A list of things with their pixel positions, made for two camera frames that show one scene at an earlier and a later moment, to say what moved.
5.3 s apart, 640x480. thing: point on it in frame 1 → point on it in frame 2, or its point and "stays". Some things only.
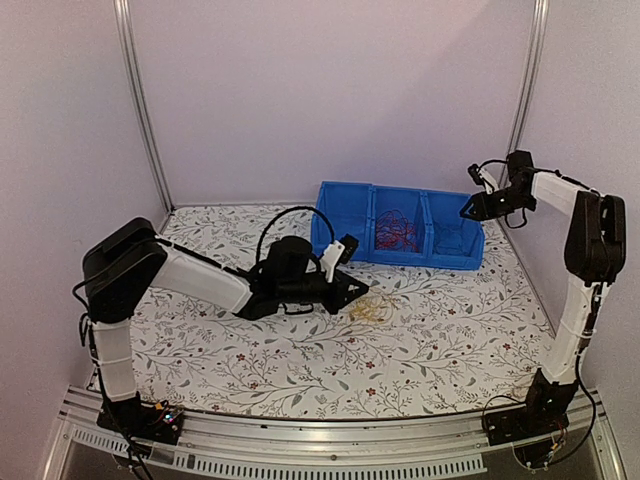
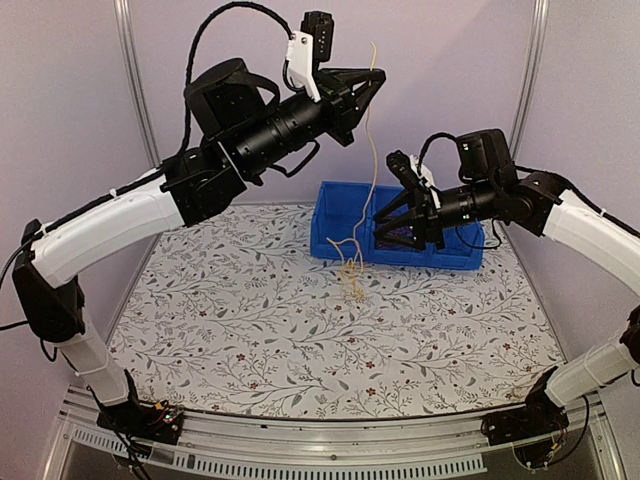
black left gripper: [341, 295] → [347, 107]
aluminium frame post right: [528, 92] stays
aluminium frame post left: [122, 11] stays
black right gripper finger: [475, 205] → [408, 203]
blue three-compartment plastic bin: [397, 225] stays
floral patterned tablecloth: [421, 337] stays
